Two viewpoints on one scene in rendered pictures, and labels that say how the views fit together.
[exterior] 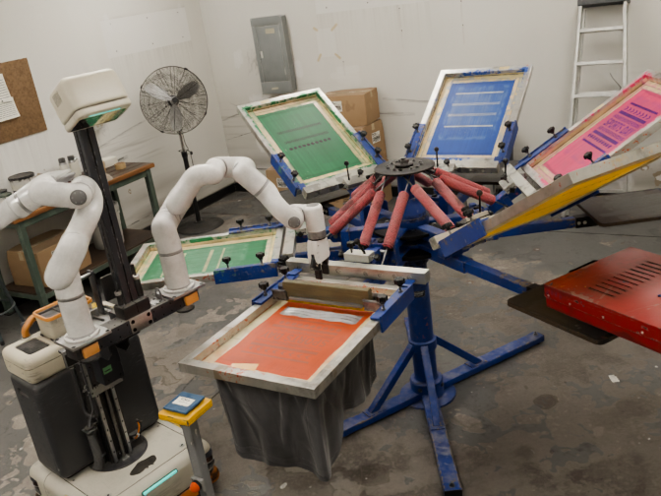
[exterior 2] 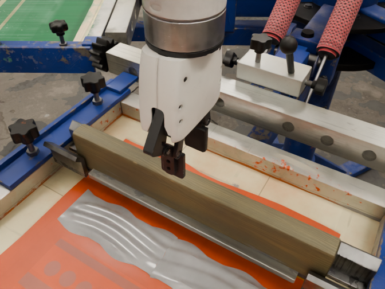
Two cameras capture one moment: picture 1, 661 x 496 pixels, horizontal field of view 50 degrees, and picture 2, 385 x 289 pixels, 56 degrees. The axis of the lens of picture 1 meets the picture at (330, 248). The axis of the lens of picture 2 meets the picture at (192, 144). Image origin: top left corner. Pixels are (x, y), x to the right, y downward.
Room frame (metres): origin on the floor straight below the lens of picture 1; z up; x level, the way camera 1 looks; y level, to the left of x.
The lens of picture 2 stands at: (2.31, 0.05, 1.43)
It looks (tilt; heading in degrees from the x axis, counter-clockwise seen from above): 44 degrees down; 358
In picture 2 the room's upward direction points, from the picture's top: straight up
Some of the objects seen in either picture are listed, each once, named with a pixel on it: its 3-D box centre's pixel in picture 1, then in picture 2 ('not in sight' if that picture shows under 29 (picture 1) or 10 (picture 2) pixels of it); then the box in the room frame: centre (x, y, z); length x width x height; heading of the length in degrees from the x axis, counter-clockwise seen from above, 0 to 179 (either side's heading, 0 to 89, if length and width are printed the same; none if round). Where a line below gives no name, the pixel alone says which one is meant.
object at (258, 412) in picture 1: (270, 420); not in sight; (2.21, 0.31, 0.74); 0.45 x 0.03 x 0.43; 57
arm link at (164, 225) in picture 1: (166, 231); not in sight; (2.65, 0.63, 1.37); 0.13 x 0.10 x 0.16; 179
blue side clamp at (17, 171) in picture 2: (276, 292); (71, 136); (2.81, 0.26, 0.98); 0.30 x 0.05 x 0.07; 147
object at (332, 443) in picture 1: (349, 395); not in sight; (2.30, 0.01, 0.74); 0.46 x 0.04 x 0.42; 147
